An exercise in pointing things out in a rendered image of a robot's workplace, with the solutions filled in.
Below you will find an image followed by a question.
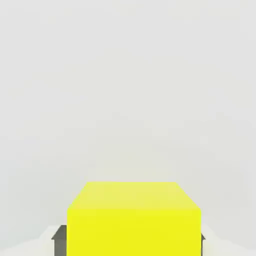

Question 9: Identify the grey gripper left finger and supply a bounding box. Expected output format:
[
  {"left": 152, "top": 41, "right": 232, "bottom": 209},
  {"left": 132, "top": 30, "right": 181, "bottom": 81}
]
[{"left": 11, "top": 224, "right": 68, "bottom": 256}]

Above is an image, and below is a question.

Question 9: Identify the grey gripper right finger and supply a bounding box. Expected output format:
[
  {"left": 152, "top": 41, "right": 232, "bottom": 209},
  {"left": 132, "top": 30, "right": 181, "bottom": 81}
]
[{"left": 200, "top": 223, "right": 249, "bottom": 256}]

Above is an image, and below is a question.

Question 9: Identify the small yellow cube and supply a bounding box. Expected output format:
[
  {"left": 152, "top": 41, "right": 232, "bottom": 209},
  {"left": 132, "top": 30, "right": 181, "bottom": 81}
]
[{"left": 66, "top": 181, "right": 202, "bottom": 256}]

